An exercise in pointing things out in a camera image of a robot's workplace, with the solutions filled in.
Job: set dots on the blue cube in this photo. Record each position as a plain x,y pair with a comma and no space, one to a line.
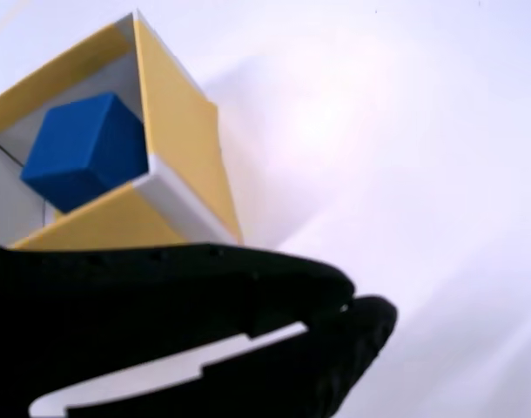
82,148

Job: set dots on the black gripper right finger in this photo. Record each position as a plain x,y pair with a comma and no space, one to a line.
317,370

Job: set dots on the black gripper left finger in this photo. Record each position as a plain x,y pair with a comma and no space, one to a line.
139,296

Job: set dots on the yellow square tray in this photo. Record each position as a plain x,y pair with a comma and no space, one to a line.
178,130

